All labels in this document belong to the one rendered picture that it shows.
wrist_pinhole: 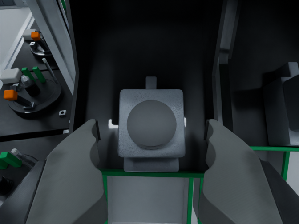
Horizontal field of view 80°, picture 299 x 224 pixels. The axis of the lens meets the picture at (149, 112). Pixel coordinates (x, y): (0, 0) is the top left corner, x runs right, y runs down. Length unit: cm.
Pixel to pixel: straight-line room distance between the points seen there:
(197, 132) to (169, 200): 19
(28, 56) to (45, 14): 60
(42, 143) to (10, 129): 10
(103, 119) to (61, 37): 9
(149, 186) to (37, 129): 33
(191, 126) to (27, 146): 42
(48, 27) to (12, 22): 117
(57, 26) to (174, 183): 27
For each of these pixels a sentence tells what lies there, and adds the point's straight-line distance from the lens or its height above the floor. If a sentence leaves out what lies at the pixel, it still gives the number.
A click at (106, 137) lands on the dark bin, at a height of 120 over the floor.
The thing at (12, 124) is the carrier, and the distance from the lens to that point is 58.
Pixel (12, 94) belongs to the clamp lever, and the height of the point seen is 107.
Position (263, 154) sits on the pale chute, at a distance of 38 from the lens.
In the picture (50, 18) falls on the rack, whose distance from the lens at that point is 19.
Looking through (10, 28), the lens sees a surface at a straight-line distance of 130.
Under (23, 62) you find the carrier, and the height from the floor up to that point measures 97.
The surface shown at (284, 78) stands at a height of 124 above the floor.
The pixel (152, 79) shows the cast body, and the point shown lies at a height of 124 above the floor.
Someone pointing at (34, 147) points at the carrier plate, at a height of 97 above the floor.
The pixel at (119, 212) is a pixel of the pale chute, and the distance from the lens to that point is 36.
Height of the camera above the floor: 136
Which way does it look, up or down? 53 degrees down
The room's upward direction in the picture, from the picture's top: straight up
